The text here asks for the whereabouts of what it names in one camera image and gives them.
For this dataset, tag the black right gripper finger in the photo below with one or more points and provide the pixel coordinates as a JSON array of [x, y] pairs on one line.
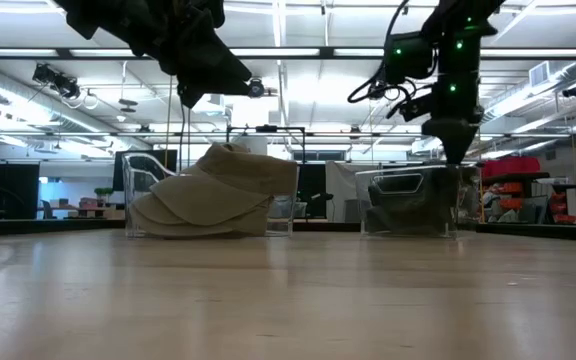
[[454, 147]]

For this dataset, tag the dark grey bucket hat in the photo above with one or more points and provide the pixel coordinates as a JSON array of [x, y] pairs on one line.
[[413, 192], [208, 60], [408, 220]]

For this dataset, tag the beige bucket hat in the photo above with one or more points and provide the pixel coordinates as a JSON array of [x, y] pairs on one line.
[[203, 205], [253, 167]]

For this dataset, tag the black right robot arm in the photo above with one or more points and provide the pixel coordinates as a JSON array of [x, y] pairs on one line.
[[463, 15]]

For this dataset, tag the clear plastic bin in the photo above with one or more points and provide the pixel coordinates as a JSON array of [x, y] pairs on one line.
[[129, 205], [468, 205]]

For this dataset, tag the shelf with red bins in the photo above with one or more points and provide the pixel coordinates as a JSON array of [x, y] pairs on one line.
[[513, 167]]

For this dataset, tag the white draped cloth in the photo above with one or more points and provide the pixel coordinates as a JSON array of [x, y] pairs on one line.
[[343, 190]]

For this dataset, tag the black office chair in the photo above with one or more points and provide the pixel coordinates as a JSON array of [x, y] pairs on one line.
[[318, 197]]

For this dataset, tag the black cabinet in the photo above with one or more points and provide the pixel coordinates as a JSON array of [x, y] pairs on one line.
[[13, 190]]

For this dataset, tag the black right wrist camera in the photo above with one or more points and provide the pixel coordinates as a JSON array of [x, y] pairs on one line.
[[410, 55]]

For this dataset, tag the black ceiling camera mount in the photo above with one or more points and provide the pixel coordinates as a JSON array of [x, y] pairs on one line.
[[58, 80]]

